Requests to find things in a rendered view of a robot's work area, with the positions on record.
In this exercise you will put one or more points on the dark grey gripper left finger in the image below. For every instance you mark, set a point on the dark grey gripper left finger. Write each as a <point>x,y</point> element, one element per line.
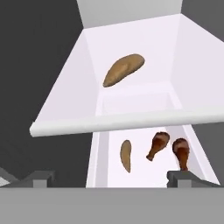
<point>40,178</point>

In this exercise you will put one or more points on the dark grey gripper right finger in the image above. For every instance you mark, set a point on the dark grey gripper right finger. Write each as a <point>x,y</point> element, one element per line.
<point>183,178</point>

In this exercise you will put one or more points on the brown chicken drumstick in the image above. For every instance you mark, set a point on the brown chicken drumstick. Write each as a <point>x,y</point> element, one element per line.
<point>157,148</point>
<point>181,152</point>

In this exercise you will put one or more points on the brown sweet potato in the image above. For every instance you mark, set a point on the brown sweet potato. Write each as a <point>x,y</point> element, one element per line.
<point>123,69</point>
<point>126,154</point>

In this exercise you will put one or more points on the white open fridge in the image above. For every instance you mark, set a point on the white open fridge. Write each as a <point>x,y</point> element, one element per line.
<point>140,96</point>

